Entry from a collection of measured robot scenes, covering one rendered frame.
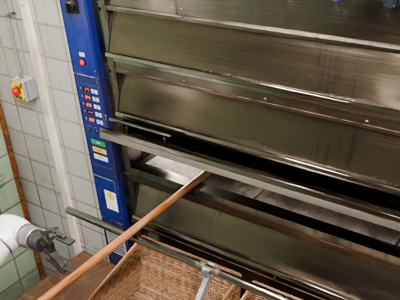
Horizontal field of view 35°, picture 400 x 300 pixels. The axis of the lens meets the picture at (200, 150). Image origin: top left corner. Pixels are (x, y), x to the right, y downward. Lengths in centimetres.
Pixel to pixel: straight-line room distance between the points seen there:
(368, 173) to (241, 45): 60
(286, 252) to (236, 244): 23
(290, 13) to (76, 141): 137
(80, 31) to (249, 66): 80
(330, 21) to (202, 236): 114
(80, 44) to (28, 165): 98
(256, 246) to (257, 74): 75
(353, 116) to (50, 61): 145
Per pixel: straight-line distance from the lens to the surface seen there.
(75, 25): 270
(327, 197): 208
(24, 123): 334
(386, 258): 230
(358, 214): 205
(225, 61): 225
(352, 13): 197
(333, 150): 216
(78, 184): 322
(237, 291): 272
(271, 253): 256
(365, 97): 201
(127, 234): 239
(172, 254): 231
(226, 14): 222
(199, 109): 243
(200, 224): 272
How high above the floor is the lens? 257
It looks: 28 degrees down
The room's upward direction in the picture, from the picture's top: 6 degrees counter-clockwise
